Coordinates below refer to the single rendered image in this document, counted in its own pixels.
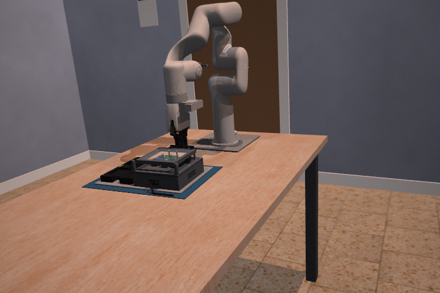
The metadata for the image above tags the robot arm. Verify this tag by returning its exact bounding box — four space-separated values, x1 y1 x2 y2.
163 2 249 147

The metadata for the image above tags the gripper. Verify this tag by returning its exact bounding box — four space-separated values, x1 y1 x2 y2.
166 102 190 148

